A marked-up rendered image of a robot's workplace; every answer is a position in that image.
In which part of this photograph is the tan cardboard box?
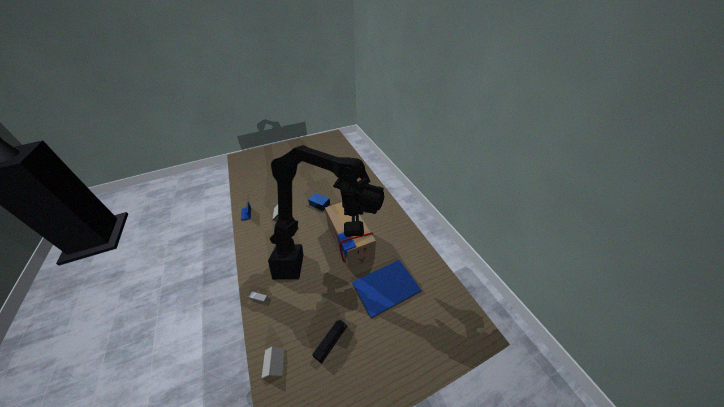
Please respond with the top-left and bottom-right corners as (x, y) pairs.
(325, 202), (376, 270)

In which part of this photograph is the blue l-shaped bracket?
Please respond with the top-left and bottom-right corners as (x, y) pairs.
(241, 202), (251, 220)

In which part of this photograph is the blue block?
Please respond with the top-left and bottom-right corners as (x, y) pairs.
(308, 193), (330, 211)

